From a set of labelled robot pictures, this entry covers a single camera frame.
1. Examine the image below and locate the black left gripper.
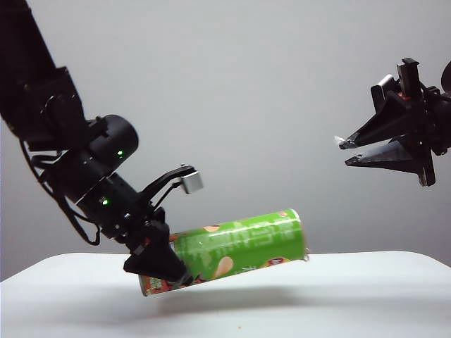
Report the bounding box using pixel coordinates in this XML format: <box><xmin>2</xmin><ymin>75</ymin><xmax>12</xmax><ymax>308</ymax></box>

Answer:
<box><xmin>104</xmin><ymin>201</ymin><xmax>194</xmax><ymax>287</ymax></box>

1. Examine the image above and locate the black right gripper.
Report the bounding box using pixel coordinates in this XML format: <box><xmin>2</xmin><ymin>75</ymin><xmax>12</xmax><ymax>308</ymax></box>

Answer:
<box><xmin>333</xmin><ymin>57</ymin><xmax>449</xmax><ymax>188</ymax></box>

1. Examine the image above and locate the green chips tub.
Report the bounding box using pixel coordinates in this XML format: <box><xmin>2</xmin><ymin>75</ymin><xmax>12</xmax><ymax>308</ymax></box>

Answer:
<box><xmin>138</xmin><ymin>208</ymin><xmax>311</xmax><ymax>297</ymax></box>

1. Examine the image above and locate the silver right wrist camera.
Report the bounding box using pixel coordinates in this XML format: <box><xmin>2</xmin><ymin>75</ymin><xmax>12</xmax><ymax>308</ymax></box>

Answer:
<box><xmin>370</xmin><ymin>74</ymin><xmax>397</xmax><ymax>114</ymax></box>

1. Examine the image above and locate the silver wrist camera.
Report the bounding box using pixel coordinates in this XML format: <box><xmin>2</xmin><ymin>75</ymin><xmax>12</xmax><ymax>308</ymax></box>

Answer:
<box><xmin>370</xmin><ymin>74</ymin><xmax>397</xmax><ymax>114</ymax></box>
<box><xmin>179</xmin><ymin>170</ymin><xmax>206</xmax><ymax>196</ymax></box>

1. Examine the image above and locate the black left camera bracket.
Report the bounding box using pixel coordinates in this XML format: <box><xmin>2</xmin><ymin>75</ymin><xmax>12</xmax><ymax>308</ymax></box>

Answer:
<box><xmin>140</xmin><ymin>163</ymin><xmax>195</xmax><ymax>209</ymax></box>

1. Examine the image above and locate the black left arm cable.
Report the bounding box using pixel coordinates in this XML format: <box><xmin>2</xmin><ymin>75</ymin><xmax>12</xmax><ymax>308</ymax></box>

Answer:
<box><xmin>20</xmin><ymin>139</ymin><xmax>103</xmax><ymax>246</ymax></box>

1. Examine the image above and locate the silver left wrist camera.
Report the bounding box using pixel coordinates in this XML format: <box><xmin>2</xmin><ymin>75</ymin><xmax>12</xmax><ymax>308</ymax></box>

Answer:
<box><xmin>179</xmin><ymin>170</ymin><xmax>206</xmax><ymax>196</ymax></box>

